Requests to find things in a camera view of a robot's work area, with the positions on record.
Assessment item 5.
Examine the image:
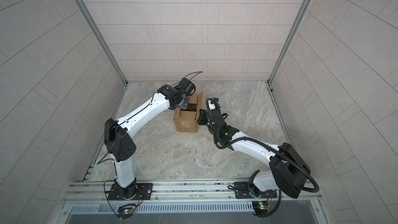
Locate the brown cardboard express box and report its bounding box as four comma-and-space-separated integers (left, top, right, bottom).
173, 91, 203, 133

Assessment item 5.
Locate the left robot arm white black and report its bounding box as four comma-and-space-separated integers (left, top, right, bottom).
104, 77, 196, 200

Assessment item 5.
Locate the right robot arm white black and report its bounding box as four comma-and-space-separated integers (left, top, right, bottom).
198, 109, 319, 199

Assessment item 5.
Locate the right green circuit board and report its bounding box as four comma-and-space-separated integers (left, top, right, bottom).
252, 201, 270, 217

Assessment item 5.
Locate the green circuit board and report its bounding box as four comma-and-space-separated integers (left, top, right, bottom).
252, 201, 270, 217
118, 204, 137, 215

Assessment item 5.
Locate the left green circuit board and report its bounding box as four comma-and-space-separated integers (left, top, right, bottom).
118, 204, 137, 215

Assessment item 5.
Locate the white ventilation grille strip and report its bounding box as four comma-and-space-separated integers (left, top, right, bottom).
70, 201, 254, 214

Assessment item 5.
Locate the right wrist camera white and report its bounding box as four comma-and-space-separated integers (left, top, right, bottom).
207, 98, 219, 110

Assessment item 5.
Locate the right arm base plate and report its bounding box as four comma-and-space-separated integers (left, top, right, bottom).
228, 181, 277, 199

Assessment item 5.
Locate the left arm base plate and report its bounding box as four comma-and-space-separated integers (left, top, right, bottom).
105, 183, 153, 201

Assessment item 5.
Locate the black corrugated cable conduit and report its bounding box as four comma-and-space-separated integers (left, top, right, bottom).
205, 97, 320, 218

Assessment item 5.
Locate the aluminium mounting rail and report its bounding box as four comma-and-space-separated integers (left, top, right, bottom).
63, 178, 321, 204

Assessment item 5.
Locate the left aluminium corner post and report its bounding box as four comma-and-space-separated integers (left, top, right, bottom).
73, 0, 128, 86

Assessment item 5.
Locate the aluminium corner post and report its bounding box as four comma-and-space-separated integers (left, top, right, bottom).
268, 0, 312, 86
73, 0, 128, 86

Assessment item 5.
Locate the right aluminium corner post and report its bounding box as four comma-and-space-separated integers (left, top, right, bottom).
268, 0, 312, 86

